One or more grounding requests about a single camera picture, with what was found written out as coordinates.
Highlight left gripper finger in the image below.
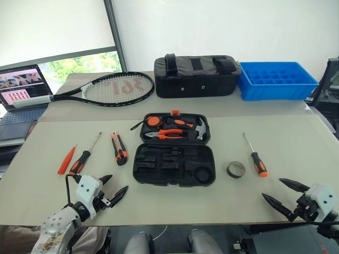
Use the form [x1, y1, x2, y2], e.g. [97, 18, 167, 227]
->
[98, 174, 113, 187]
[108, 185, 129, 208]

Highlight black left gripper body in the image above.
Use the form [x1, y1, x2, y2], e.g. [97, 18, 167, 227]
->
[92, 190, 112, 212]

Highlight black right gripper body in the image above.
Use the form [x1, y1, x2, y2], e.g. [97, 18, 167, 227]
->
[289, 194, 319, 223]

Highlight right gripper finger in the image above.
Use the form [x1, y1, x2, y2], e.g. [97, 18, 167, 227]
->
[278, 178, 310, 194]
[261, 193, 296, 223]

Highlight black orange Phillips screwdriver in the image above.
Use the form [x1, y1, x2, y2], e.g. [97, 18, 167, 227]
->
[69, 132, 103, 176]

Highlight orange black utility knife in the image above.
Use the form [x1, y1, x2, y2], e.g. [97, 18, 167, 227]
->
[110, 130, 129, 167]

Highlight small orange tester screwdriver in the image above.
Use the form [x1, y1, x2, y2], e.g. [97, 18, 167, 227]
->
[57, 143, 78, 175]

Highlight black plastic tool case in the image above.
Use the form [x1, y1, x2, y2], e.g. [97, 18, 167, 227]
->
[132, 110, 217, 188]

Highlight beige fabric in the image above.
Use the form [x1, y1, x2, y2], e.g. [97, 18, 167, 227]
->
[0, 224, 110, 254]

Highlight grey rounded shape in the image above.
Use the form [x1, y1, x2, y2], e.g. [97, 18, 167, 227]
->
[186, 228, 224, 254]
[123, 231, 155, 254]

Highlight black tape roll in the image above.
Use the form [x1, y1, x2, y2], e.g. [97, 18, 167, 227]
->
[226, 161, 246, 179]

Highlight orange black tape measure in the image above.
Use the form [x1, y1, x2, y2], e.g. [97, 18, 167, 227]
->
[130, 114, 164, 131]

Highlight blue plastic compartment crate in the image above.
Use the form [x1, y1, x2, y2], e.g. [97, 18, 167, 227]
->
[237, 61, 320, 102]

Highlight grey side desk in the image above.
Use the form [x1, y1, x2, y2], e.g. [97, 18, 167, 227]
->
[0, 137, 25, 174]

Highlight black mesh chair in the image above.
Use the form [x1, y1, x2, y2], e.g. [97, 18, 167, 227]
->
[304, 56, 339, 139]

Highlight black white tennis racket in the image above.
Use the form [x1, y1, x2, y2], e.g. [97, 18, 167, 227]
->
[12, 71, 155, 110]

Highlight open laptop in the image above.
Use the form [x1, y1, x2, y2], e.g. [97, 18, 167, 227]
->
[0, 63, 54, 141]

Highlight black fabric bag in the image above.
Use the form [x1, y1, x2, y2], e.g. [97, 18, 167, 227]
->
[154, 53, 243, 99]

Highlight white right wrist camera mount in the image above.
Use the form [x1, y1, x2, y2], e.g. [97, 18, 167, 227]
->
[307, 183, 336, 220]

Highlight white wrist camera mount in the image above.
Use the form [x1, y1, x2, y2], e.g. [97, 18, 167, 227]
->
[75, 174, 104, 220]
[307, 183, 336, 220]

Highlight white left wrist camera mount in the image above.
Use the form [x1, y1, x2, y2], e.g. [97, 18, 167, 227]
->
[75, 174, 104, 220]

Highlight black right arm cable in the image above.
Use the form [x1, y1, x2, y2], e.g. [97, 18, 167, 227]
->
[303, 215, 339, 230]

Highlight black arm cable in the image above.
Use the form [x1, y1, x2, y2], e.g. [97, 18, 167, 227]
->
[64, 173, 82, 210]
[303, 215, 339, 230]

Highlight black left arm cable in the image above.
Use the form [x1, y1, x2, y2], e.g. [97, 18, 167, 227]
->
[64, 173, 82, 210]

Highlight thin white cable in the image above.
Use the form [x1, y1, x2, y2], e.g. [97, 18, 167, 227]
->
[155, 225, 170, 238]

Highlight orange handled pliers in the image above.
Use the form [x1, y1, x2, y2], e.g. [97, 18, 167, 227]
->
[144, 128, 188, 140]

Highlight claw hammer black orange handle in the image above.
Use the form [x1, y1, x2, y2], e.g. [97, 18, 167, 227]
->
[165, 117, 209, 141]

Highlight dark grey window frame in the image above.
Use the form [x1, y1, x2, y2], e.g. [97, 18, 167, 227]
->
[0, 0, 128, 74]

